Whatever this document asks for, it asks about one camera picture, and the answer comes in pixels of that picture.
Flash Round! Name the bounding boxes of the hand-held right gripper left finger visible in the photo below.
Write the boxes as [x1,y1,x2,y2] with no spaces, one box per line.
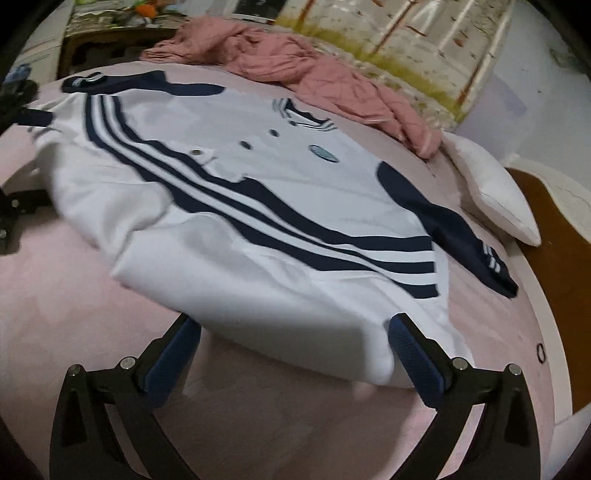
[48,314,204,480]

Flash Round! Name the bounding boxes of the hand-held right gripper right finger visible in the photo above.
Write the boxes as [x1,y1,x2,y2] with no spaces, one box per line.
[387,313,542,480]

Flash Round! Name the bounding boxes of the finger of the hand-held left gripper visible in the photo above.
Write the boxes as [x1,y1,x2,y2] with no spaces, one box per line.
[0,187,51,254]
[0,80,52,127]

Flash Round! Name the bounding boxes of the white jacket with navy stripes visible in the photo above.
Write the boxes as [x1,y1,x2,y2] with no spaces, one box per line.
[25,69,520,388]

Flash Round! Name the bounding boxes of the dark wooden cabinet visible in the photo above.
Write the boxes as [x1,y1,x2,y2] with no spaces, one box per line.
[58,25,183,81]

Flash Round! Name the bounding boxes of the white pillow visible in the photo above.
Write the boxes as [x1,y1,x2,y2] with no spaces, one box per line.
[441,131,542,247]

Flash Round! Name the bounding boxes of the pink quilted blanket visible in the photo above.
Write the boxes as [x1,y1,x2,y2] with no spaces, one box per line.
[141,16,444,160]

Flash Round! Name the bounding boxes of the brown headboard with white frame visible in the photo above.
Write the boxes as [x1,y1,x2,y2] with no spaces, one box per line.
[503,157,591,416]

